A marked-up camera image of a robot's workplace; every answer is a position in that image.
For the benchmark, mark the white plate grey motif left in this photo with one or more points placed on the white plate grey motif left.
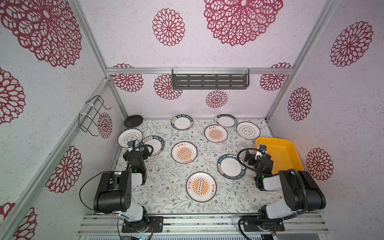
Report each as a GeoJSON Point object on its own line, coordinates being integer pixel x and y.
{"type": "Point", "coordinates": [130, 135]}

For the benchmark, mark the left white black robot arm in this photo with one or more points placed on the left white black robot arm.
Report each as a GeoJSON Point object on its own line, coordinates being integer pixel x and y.
{"type": "Point", "coordinates": [114, 192]}

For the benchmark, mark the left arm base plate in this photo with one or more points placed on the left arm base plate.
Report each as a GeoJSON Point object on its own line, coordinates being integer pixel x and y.
{"type": "Point", "coordinates": [148, 225]}

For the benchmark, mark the aluminium front rail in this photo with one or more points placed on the aluminium front rail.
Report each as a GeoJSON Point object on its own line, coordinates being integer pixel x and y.
{"type": "Point", "coordinates": [203, 224]}

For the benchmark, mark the floral patterned table mat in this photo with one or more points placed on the floral patterned table mat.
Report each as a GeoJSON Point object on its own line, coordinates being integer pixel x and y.
{"type": "Point", "coordinates": [165, 190]}

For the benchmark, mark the orange sunburst plate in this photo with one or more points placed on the orange sunburst plate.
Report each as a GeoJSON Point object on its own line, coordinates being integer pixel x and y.
{"type": "Point", "coordinates": [201, 187]}
{"type": "Point", "coordinates": [215, 134]}
{"type": "Point", "coordinates": [184, 152]}

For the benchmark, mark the white plate grey motif right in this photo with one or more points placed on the white plate grey motif right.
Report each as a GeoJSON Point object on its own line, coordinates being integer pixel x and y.
{"type": "Point", "coordinates": [248, 130]}

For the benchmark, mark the orange sunburst plate front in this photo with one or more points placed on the orange sunburst plate front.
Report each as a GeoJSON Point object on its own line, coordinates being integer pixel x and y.
{"type": "Point", "coordinates": [201, 187]}

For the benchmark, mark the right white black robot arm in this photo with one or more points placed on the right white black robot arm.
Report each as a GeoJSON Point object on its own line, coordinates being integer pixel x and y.
{"type": "Point", "coordinates": [301, 194]}

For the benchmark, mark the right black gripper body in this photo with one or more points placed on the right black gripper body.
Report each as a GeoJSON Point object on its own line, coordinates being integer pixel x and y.
{"type": "Point", "coordinates": [253, 157]}

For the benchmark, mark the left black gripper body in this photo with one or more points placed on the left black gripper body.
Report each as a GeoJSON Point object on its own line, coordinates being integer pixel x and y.
{"type": "Point", "coordinates": [135, 149]}

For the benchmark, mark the black wire wall rack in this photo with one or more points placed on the black wire wall rack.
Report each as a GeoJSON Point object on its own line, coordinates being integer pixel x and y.
{"type": "Point", "coordinates": [88, 119]}

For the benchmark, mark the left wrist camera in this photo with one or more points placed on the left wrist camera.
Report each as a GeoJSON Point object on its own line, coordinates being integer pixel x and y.
{"type": "Point", "coordinates": [131, 145]}

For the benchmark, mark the green rim plate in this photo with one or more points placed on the green rim plate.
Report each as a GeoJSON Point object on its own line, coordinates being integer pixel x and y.
{"type": "Point", "coordinates": [230, 168]}
{"type": "Point", "coordinates": [156, 142]}
{"type": "Point", "coordinates": [182, 122]}
{"type": "Point", "coordinates": [226, 120]}

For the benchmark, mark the orange sunburst plate back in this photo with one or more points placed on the orange sunburst plate back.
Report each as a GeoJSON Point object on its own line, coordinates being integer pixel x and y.
{"type": "Point", "coordinates": [215, 134]}

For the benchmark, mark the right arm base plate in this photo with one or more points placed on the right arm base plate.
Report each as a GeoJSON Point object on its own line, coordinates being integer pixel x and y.
{"type": "Point", "coordinates": [261, 225]}

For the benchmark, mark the yellow plastic bin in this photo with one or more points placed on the yellow plastic bin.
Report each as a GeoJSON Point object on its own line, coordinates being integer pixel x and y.
{"type": "Point", "coordinates": [283, 153]}

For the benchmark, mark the dark grey wall shelf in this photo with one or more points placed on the dark grey wall shelf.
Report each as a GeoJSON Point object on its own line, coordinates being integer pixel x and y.
{"type": "Point", "coordinates": [198, 81]}

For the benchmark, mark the small black dish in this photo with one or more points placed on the small black dish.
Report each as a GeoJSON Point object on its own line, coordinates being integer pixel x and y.
{"type": "Point", "coordinates": [133, 121]}

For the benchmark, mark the white plate grey motif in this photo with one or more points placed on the white plate grey motif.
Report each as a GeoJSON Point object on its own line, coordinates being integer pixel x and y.
{"type": "Point", "coordinates": [248, 130]}
{"type": "Point", "coordinates": [130, 135]}

